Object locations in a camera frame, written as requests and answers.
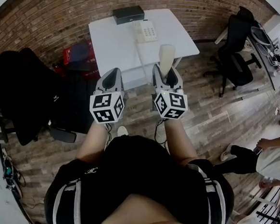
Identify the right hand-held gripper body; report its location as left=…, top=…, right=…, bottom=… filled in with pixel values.
left=153, top=86, right=190, bottom=121

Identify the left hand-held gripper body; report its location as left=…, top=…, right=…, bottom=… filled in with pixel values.
left=88, top=86, right=126, bottom=126

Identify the cream telephone handset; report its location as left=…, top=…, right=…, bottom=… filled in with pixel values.
left=156, top=43, right=177, bottom=85

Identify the person's right forearm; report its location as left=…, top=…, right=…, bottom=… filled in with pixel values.
left=160, top=118, right=201, bottom=166

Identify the person's left forearm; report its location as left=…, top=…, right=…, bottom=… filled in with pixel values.
left=75, top=120, right=111, bottom=163

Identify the person's white shoe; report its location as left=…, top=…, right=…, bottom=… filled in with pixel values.
left=116, top=125, right=130, bottom=138

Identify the dark blue bag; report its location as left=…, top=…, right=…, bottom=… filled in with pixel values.
left=69, top=42, right=93, bottom=72

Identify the red box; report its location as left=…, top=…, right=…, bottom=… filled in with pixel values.
left=61, top=40, right=102, bottom=79

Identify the white telephone base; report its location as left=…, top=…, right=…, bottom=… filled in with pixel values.
left=131, top=19, right=161, bottom=45

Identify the black office chair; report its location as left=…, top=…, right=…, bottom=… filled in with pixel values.
left=0, top=103, right=79, bottom=150
left=202, top=4, right=267, bottom=101
left=0, top=45, right=99, bottom=152

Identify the black rectangular box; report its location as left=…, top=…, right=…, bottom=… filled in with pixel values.
left=111, top=3, right=146, bottom=27

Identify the person's black striped shirt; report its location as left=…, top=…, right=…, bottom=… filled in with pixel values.
left=41, top=128, right=239, bottom=224

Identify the black office chair left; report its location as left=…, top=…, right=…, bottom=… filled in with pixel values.
left=0, top=45, right=99, bottom=152

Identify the white cluttered desk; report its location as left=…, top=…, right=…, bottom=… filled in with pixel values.
left=211, top=13, right=280, bottom=92

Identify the person's chin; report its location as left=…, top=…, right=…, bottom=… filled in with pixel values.
left=97, top=190, right=235, bottom=224

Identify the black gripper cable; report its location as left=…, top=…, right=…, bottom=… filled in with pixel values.
left=104, top=122, right=114, bottom=147
left=153, top=119, right=169, bottom=145

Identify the tangle of floor cables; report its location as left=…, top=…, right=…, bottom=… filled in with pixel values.
left=0, top=152, right=30, bottom=199

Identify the white wire rack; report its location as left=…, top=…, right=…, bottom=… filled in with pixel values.
left=248, top=182, right=280, bottom=224

